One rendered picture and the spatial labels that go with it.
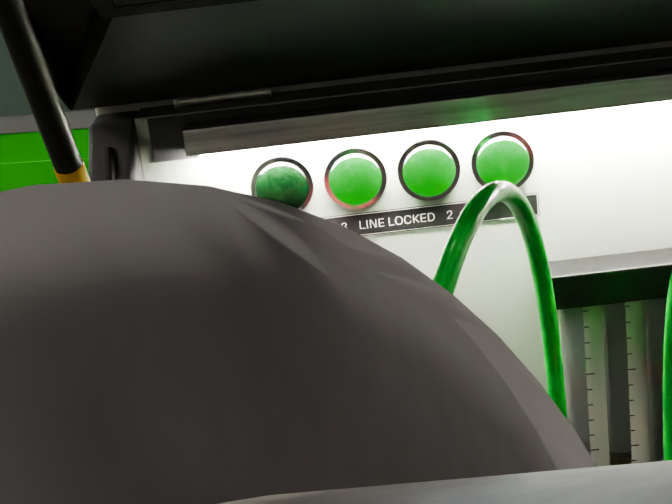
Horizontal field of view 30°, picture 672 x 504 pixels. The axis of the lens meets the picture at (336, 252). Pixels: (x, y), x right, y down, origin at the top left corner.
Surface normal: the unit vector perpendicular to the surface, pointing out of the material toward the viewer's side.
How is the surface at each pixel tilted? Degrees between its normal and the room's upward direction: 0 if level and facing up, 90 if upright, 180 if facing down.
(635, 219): 90
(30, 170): 90
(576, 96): 90
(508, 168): 92
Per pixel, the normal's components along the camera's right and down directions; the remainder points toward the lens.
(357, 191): 0.07, 0.47
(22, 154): -0.19, 0.33
